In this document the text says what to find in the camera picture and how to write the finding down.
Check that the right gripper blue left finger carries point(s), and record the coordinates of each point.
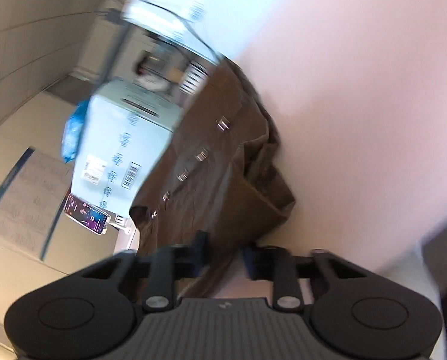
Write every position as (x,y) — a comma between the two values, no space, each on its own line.
(174,263)

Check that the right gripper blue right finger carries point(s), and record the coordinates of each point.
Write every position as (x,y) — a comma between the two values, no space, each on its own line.
(278,266)

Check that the brown leather jacket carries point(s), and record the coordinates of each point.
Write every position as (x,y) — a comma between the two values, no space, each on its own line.
(216,175)

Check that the white phone stand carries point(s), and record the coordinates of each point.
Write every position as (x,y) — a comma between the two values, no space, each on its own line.
(128,237)

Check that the smartphone with lit screen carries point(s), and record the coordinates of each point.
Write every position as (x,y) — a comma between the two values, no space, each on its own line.
(92,218)

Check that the large light blue carton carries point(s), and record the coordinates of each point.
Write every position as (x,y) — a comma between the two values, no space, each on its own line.
(126,130)

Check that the blue plastic package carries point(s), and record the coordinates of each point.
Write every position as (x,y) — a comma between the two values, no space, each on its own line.
(73,131)

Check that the black striped white bowl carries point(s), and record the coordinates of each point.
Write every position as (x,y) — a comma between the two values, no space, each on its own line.
(195,75)

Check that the wall poster blue border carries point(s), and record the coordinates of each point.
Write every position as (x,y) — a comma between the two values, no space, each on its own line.
(31,200)

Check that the black USB cable short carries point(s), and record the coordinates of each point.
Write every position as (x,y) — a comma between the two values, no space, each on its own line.
(188,26)

